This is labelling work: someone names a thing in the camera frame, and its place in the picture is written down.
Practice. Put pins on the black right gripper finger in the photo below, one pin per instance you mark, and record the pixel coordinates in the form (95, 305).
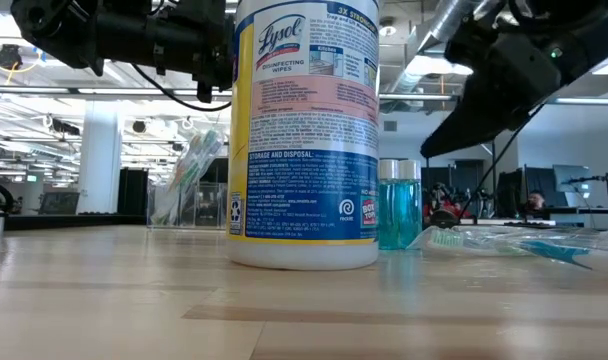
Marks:
(479, 125)

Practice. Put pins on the orange white toothbrush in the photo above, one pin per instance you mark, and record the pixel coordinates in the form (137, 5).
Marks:
(180, 175)

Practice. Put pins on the blue white toothbrush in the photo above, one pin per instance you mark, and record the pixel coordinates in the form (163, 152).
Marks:
(554, 251)

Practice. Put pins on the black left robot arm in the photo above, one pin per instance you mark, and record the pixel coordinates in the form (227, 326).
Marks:
(134, 40)

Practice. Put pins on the black monitor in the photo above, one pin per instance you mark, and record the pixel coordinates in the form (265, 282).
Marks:
(514, 190)

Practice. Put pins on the person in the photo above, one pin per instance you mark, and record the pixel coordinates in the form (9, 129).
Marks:
(535, 200)
(464, 206)

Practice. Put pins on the white monitor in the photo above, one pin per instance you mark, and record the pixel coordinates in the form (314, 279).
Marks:
(569, 175)

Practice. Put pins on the white Lysol wipes canister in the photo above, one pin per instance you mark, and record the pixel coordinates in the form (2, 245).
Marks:
(304, 150)

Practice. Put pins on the clear acrylic organizer box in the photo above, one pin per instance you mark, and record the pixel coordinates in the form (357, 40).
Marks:
(209, 210)

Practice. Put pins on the white round pillar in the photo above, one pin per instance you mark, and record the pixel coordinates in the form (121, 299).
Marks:
(100, 165)

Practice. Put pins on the black room divider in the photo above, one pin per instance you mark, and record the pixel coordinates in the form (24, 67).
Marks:
(133, 190)

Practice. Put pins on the silver ventilation duct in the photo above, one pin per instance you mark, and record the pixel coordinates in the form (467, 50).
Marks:
(436, 25)

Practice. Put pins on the large black wall screen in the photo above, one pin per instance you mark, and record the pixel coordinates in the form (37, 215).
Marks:
(219, 172)

